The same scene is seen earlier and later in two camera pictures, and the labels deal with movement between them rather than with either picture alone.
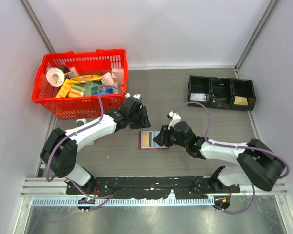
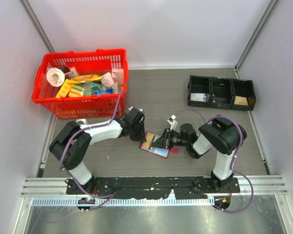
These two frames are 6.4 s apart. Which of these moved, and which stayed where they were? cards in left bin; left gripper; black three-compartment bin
Moved: left gripper
Stayed: cards in left bin; black three-compartment bin
